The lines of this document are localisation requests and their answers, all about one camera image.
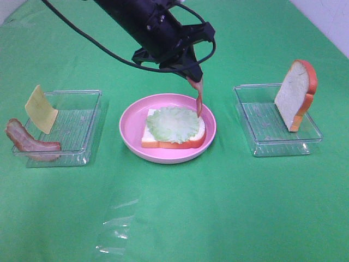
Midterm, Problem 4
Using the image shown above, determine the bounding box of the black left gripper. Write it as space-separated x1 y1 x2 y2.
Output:
132 11 215 82

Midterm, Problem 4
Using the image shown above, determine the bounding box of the short bacon strip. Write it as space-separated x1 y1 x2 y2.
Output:
186 77 203 117

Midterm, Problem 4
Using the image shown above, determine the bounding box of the green lettuce leaf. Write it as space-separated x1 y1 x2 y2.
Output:
146 106 204 144

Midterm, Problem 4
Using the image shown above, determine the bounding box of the white bread slice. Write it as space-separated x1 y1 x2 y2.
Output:
141 109 206 149

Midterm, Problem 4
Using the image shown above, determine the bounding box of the long bacon strip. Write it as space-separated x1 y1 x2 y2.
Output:
5 118 61 152

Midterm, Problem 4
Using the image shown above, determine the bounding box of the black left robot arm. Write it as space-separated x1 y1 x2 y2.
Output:
97 1 215 82

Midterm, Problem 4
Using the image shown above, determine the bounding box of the pink round plate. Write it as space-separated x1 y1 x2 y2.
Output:
119 93 216 164

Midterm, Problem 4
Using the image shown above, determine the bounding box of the clear plastic bread tray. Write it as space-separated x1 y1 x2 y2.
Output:
232 83 323 157

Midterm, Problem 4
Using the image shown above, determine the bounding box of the upright bread slice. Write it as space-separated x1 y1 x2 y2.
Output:
274 59 318 132

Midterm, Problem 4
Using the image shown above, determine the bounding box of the clear plastic ingredient tray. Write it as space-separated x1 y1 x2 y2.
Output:
12 90 107 168

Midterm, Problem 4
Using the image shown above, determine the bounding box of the yellow cheese slice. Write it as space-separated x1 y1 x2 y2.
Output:
25 85 58 135

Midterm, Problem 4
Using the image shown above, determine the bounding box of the clear plastic wrap sheet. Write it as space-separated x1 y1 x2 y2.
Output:
92 187 141 261

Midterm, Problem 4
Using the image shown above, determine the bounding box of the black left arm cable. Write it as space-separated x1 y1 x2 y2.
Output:
40 0 218 73

